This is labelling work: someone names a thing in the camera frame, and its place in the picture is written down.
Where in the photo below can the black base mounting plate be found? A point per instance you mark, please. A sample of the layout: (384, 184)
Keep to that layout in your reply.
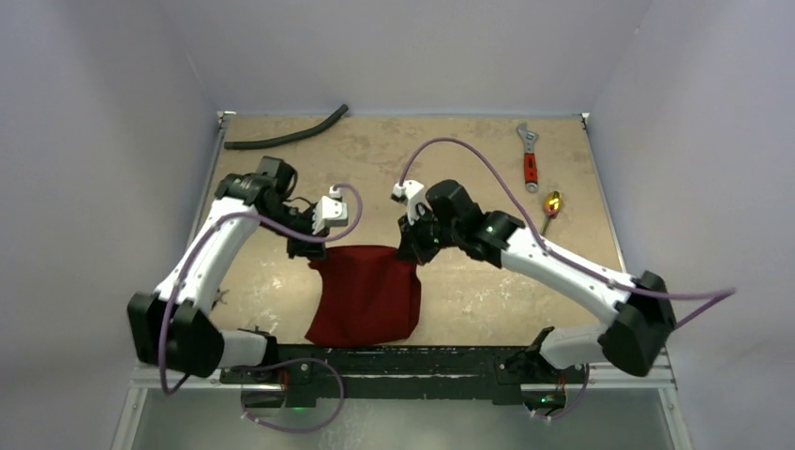
(504, 375)

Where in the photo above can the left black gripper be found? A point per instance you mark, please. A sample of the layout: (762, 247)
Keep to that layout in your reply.
(307, 249)

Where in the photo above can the adjustable wrench red handle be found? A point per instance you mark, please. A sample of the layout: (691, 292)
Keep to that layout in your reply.
(529, 139)

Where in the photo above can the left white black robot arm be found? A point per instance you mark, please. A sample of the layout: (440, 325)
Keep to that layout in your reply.
(170, 325)

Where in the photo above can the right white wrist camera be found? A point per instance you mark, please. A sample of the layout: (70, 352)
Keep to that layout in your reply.
(411, 194)

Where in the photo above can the aluminium rail frame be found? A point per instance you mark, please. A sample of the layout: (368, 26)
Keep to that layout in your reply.
(464, 303)

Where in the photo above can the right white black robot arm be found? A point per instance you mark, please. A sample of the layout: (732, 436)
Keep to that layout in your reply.
(634, 317)

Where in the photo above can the black foam tube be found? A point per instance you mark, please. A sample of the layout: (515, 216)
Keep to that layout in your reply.
(294, 137)

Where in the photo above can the dark red cloth napkin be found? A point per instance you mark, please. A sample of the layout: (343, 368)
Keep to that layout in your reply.
(368, 297)

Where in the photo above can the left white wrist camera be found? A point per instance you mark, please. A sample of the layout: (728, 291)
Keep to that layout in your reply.
(330, 211)

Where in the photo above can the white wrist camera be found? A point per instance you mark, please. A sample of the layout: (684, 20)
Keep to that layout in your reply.
(330, 211)
(411, 194)

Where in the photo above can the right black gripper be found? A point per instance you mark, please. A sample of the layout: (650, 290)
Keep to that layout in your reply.
(411, 249)

